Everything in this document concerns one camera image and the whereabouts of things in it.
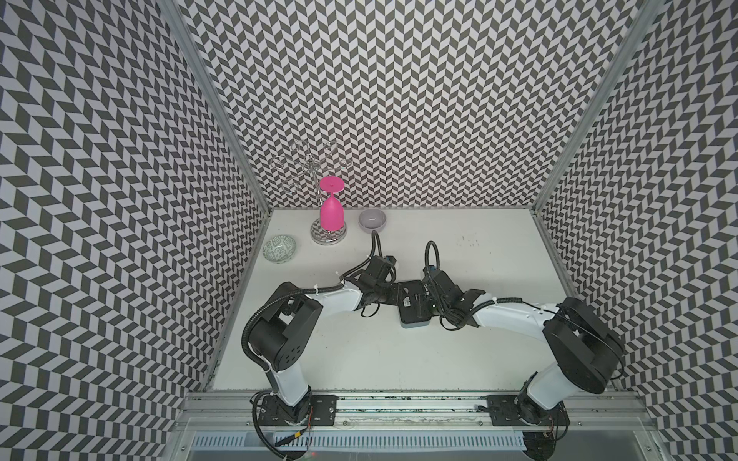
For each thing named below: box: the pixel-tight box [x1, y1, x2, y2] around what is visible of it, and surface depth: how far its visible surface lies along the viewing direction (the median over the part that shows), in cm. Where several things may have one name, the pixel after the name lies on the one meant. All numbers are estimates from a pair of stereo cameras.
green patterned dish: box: [262, 235, 297, 265], surface depth 107 cm
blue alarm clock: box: [397, 279, 433, 329], surface depth 88 cm
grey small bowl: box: [358, 208, 388, 234], surface depth 111 cm
